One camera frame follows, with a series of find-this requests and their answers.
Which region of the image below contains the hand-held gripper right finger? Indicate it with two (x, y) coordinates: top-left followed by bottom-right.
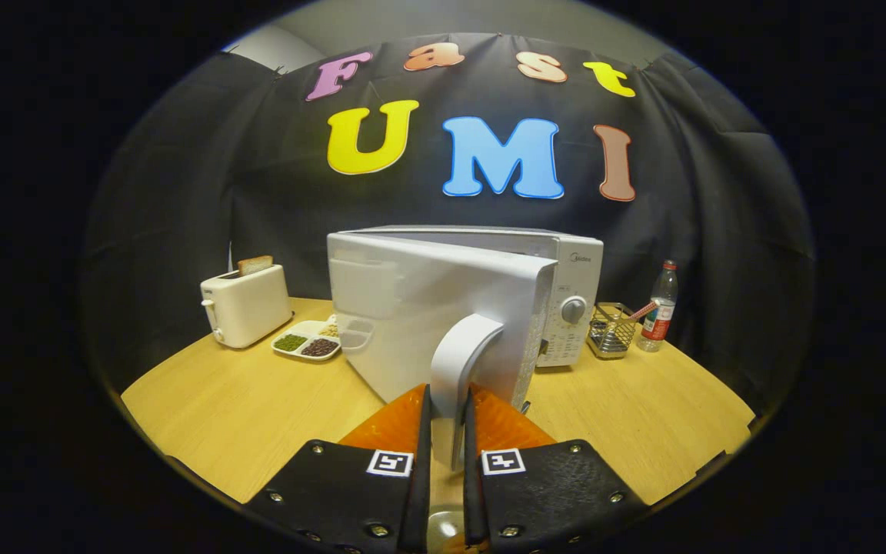
(462, 385), (648, 554)

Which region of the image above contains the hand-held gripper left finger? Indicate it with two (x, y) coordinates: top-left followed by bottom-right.
(243, 383), (432, 554)

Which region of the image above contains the white microwave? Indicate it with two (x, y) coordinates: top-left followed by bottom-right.
(326, 225), (605, 470)

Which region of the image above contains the white divided dish with beans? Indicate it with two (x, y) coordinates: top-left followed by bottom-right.
(271, 315), (342, 362)

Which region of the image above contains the white toaster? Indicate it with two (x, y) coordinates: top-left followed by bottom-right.
(200, 264), (294, 349)

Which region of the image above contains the plastic bottle with red label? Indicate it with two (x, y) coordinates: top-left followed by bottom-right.
(636, 260), (679, 353)

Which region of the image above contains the black backdrop cloth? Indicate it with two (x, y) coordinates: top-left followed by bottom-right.
(82, 32), (817, 416)

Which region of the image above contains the metal wire basket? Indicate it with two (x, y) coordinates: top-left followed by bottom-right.
(586, 302), (638, 360)

